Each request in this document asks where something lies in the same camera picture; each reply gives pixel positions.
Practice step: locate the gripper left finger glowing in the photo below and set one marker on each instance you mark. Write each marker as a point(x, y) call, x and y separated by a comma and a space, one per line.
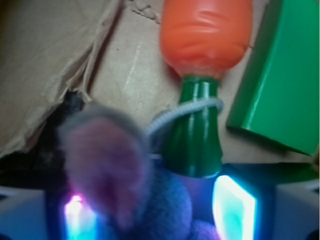
point(35, 214)

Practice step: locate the gripper right finger glowing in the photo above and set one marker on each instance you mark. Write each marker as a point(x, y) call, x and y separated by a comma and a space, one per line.
point(269, 201)

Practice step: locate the gray plush rabbit toy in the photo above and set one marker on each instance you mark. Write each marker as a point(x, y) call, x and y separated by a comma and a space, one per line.
point(107, 163)

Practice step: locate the green rectangular block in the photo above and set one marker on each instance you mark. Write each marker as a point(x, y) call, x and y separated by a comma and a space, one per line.
point(279, 96)

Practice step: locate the brown paper bag tray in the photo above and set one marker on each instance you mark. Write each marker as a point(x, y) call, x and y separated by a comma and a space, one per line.
point(56, 55)

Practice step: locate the orange toy carrot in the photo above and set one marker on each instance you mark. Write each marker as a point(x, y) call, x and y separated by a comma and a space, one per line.
point(200, 40)

